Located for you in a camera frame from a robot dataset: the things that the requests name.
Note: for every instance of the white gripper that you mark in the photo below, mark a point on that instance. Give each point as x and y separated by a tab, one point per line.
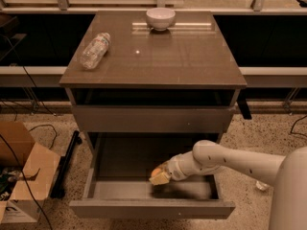
174	169

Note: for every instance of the orange fruit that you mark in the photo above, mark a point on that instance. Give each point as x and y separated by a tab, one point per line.
155	172

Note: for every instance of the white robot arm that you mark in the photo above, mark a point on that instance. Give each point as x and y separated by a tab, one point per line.
286	174

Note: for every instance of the open grey lower drawer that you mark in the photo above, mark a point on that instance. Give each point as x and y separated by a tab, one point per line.
118	186

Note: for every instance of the grey drawer cabinet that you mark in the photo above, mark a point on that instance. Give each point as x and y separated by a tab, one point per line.
188	65

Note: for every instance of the closed grey upper drawer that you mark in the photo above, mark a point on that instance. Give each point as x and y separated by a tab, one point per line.
152	120

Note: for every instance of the crumpled clear plastic cup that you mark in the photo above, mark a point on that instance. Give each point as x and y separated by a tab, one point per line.
262	186

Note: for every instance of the black folded tripod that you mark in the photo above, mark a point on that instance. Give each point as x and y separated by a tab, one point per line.
58	188

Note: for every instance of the open cardboard box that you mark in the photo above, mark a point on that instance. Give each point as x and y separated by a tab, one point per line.
35	166

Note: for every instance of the clear plastic water bottle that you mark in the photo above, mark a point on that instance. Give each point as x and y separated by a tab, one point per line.
94	51

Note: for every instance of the white ceramic bowl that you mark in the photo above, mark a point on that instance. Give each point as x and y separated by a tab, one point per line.
160	19

